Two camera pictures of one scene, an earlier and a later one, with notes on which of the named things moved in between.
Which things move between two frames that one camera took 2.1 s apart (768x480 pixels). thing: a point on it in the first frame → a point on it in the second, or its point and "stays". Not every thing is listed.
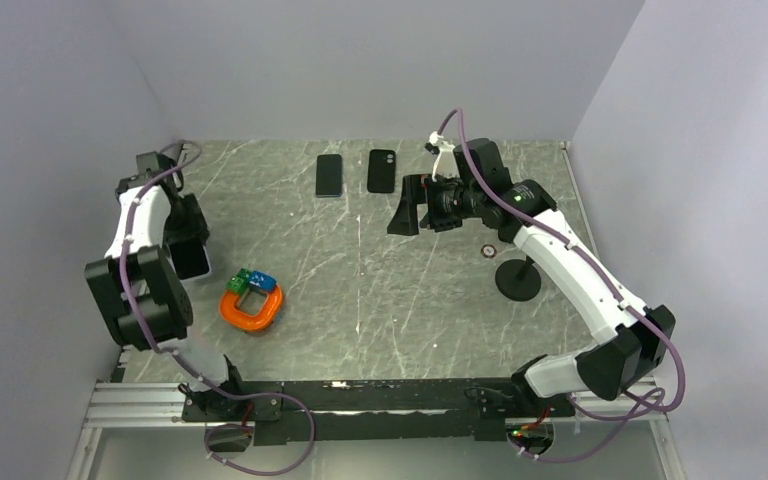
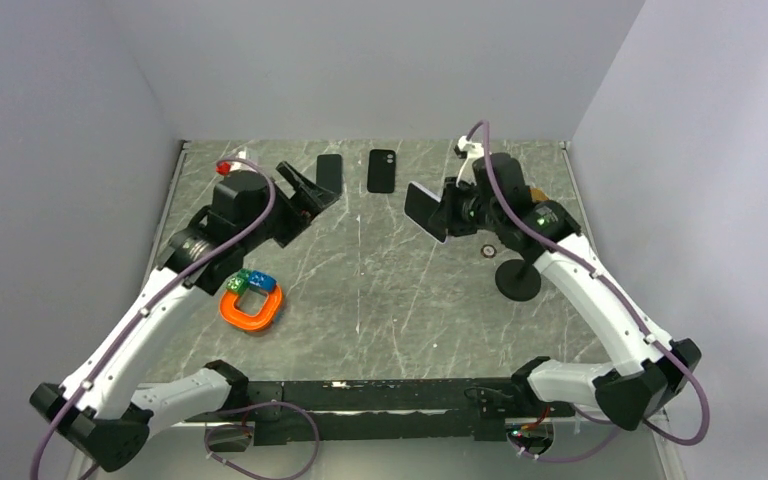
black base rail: (284, 412) stays
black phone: (329, 175) stays
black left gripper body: (186, 221) → (291, 216)
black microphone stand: (518, 280) stays
